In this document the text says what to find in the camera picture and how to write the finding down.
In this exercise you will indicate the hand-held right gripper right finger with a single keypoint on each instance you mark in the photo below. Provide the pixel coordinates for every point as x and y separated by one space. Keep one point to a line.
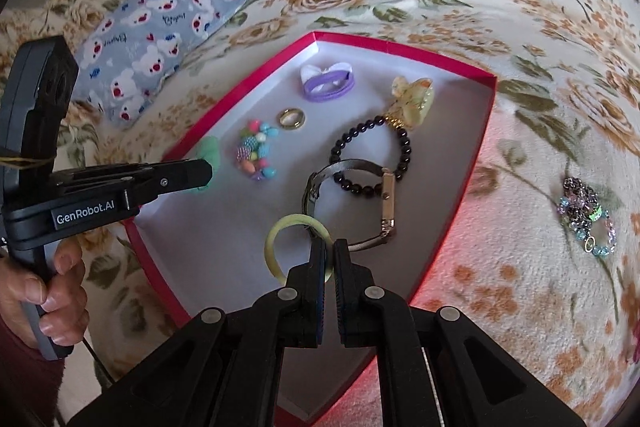
340 292

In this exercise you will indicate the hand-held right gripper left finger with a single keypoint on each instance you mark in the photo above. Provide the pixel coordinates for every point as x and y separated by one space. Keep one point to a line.
320 292

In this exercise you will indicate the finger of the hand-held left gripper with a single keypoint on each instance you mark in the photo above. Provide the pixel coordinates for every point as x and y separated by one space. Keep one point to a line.
170 179

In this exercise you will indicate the yellow-green jade bangle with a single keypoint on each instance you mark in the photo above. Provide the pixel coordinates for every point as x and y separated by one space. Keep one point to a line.
272 237

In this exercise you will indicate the red box with white inside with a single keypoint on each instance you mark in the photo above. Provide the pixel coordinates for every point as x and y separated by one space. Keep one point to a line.
225 232

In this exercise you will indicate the wristwatch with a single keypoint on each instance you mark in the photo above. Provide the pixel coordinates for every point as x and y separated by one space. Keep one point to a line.
389 197

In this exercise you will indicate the yellow hair claw clip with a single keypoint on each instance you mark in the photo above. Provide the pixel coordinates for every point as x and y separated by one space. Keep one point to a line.
415 104

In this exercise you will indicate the person's left forearm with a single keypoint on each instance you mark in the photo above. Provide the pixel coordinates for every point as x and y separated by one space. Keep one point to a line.
25 382

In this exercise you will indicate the person's left hand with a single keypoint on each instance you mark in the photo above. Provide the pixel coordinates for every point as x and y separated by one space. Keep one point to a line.
65 287

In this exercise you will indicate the blue bear print pillow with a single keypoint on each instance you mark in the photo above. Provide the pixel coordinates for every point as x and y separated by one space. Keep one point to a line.
165 22

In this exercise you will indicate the floral blanket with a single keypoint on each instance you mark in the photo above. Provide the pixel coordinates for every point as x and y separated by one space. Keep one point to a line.
500 307

